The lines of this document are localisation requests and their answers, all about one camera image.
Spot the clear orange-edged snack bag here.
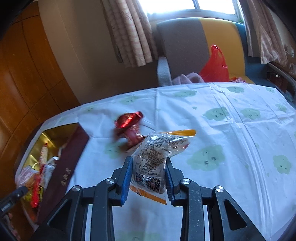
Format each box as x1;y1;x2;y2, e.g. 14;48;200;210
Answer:
130;130;196;205

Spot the long red foil snack packet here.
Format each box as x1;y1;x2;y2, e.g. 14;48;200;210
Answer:
31;174;41;208

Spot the yellow-white snack bag in box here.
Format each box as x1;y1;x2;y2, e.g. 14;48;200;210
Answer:
16;166;39;189

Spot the small red white snack packet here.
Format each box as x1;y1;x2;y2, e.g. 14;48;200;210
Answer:
38;143;48;172

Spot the dark red gold box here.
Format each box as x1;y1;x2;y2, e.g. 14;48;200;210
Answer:
15;123;90;229

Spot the white cloud-print tablecloth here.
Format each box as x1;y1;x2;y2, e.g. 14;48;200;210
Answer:
41;83;295;240

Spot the dark red foil snack packet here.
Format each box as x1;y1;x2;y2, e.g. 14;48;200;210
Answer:
115;111;146;152

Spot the brown wooden wardrobe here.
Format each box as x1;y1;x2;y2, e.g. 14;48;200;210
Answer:
1;1;79;197

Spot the pink cloth on sofa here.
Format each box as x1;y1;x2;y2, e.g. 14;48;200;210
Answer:
172;72;204;85

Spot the red plastic bag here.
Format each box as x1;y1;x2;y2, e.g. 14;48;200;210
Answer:
199;45;230;82

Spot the grey yellow blue sofa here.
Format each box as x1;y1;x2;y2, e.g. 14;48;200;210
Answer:
156;18;275;87

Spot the beige patterned right curtain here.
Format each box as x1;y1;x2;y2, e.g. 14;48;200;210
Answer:
240;1;287;66

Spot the beige patterned curtain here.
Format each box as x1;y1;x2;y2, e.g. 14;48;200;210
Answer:
240;1;287;66
102;1;158;67

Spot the beige patterned left curtain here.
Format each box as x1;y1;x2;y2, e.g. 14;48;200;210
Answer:
102;1;158;67

